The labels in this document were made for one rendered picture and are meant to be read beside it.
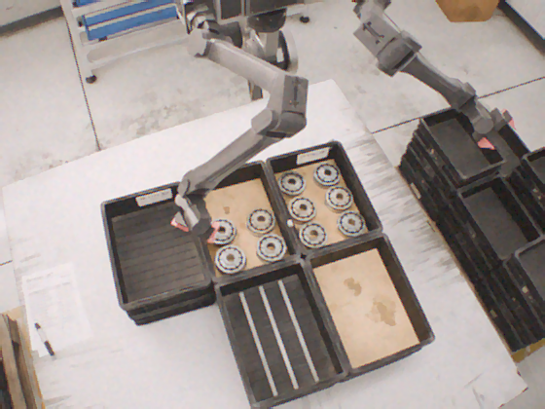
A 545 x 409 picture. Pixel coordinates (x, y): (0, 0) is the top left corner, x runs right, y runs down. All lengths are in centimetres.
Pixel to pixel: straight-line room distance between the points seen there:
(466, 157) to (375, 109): 91
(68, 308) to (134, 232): 38
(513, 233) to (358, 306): 117
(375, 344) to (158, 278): 75
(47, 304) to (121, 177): 59
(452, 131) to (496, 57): 155
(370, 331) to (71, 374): 103
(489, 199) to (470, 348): 98
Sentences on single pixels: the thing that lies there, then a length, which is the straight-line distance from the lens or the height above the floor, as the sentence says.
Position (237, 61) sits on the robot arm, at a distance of 116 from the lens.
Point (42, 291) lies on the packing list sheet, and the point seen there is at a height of 70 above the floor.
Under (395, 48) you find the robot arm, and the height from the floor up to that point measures 159.
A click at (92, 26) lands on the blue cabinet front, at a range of 315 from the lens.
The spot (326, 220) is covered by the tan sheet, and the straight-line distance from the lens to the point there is 168.
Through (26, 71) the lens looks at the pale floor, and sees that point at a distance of 371.
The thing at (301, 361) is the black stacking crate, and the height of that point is 83.
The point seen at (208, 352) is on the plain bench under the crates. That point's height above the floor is 70.
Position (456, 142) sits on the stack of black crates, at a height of 49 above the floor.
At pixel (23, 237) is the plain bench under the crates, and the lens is 199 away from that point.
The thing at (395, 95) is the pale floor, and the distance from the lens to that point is 331.
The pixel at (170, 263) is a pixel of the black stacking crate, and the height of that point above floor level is 83.
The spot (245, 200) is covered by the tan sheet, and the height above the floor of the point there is 83.
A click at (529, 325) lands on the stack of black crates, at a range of 234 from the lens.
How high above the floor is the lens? 230
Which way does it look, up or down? 61 degrees down
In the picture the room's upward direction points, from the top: 5 degrees clockwise
